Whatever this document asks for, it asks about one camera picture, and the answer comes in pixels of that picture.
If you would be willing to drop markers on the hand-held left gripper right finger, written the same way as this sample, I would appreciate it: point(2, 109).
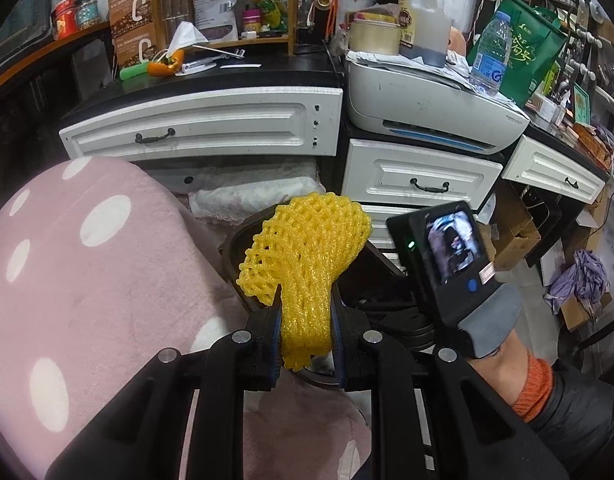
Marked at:
point(339, 360)

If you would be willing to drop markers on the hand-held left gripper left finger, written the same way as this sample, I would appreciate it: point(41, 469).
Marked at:
point(276, 355)

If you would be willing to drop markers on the yellow foam net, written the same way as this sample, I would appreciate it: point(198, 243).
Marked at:
point(307, 250)

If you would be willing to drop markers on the person's right forearm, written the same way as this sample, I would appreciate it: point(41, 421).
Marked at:
point(507, 375)

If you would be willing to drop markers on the person's right hand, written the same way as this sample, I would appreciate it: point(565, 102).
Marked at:
point(497, 320)

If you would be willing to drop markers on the large cardboard box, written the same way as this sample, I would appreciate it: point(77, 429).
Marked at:
point(517, 240)

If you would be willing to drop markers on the white printer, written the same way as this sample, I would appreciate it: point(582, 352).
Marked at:
point(427, 110)

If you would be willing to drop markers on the purple cloth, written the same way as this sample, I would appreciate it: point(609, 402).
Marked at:
point(577, 280)

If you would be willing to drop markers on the small cardboard box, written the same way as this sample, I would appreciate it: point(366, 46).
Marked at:
point(579, 315)

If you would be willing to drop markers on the pink dotted tablecloth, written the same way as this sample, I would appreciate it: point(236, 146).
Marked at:
point(112, 310)

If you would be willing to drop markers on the clear water bottle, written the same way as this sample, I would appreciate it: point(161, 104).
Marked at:
point(489, 60)

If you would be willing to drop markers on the pink toy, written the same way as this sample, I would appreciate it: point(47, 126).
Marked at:
point(457, 45)

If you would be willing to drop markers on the wide white drawer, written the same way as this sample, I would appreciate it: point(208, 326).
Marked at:
point(212, 120)

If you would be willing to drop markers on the plastic oil jug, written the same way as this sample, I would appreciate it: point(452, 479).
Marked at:
point(424, 20)

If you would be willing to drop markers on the green paper bag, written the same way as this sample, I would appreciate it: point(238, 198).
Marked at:
point(532, 45)

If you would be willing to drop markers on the white stick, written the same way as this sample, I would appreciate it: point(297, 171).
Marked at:
point(239, 65)

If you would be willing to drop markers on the gold tape roll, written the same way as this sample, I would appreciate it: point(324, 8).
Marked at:
point(323, 1)

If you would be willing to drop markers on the bamboo shelf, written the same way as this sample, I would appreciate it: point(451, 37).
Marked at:
point(292, 10)

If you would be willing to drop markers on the small jar red lid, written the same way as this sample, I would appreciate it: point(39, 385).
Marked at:
point(252, 22)

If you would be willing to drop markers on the yellow green bottle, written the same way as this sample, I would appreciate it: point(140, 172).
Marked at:
point(269, 7)

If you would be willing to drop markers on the orange peel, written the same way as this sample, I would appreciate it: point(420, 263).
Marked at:
point(164, 66)

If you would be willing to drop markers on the green tube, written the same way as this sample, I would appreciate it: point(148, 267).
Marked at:
point(133, 71)

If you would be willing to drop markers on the white face mask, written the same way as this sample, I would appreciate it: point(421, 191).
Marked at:
point(187, 37)

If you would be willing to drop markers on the clear pouch white label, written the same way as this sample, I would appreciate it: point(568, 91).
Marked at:
point(214, 5)

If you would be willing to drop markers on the curved wooden counter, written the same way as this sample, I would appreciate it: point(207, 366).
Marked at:
point(37, 70)

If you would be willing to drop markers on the clear candy jar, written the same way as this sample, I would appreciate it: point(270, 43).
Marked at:
point(87, 12)

